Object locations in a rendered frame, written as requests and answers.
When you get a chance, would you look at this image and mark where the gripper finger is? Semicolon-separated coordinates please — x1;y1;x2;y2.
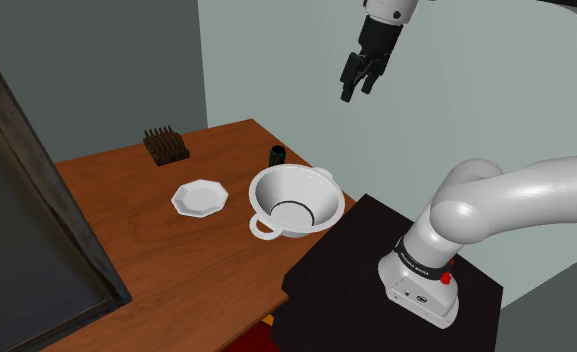
360;57;391;96
339;51;368;104

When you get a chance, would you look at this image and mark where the black robot stand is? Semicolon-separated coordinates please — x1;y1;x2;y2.
269;193;504;352

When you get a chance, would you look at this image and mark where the dark green can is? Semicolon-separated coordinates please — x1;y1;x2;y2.
268;144;287;168

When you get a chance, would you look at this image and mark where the white octagonal plate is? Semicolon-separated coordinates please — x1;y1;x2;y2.
170;178;230;219

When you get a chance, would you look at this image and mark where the large dark framed panel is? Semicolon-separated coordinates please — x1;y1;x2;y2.
0;57;134;352

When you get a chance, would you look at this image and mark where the brown wooden table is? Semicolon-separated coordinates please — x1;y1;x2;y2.
38;117;358;352

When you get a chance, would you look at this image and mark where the dark brown slotted rack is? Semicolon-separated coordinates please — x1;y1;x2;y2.
142;125;191;167

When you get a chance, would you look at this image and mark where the white two-handled bowl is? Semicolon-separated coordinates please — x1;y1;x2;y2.
247;163;347;242

